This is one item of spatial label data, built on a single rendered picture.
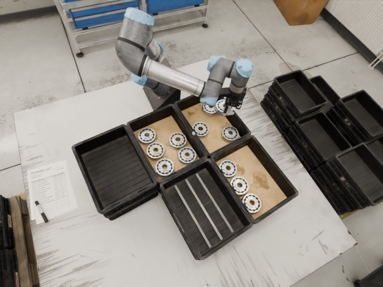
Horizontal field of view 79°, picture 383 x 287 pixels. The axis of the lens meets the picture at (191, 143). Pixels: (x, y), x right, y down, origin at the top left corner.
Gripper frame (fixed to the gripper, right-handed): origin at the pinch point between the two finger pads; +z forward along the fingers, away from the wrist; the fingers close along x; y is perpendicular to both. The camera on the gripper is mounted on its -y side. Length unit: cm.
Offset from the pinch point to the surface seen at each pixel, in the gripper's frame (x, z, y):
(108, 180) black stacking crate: -47, 17, -53
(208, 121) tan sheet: 1.9, 16.2, -6.4
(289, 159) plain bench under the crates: -6, 29, 51
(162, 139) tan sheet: -17.1, 16.4, -31.0
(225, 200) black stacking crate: -45.3, 16.4, 10.0
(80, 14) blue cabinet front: 123, 53, -152
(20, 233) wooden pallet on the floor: -80, 86, -123
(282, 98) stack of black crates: 61, 47, 55
